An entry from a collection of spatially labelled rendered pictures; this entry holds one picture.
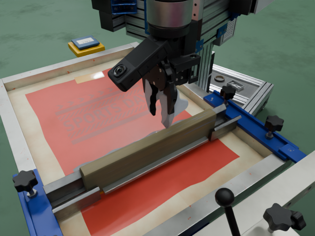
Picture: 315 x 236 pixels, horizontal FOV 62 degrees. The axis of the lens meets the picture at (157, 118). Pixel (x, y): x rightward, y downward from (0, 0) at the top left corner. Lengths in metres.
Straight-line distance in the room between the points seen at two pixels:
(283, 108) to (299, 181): 2.04
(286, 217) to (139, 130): 0.47
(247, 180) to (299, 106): 2.11
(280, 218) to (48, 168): 0.54
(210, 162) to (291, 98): 2.16
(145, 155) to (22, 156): 0.31
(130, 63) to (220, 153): 0.39
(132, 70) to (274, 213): 0.31
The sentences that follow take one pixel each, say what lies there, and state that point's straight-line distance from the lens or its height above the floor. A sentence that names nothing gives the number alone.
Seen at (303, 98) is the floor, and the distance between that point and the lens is 2.86.
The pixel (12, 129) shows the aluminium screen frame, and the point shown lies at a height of 0.99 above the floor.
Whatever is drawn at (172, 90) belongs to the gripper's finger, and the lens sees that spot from 0.48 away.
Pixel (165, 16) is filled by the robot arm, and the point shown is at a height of 1.34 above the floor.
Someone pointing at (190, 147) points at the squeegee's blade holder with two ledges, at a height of 0.99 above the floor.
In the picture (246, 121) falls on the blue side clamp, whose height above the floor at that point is 1.00.
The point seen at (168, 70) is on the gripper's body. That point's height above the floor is 1.25.
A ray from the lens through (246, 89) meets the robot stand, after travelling 2.38.
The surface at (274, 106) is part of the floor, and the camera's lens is 2.63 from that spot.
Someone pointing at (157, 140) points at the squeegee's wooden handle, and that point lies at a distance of 0.60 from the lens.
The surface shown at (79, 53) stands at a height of 0.95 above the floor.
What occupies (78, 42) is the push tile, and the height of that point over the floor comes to 0.97.
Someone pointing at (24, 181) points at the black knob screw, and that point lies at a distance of 0.59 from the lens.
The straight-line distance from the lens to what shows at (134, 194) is 0.64.
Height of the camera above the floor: 1.49
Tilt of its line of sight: 41 degrees down
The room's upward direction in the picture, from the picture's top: straight up
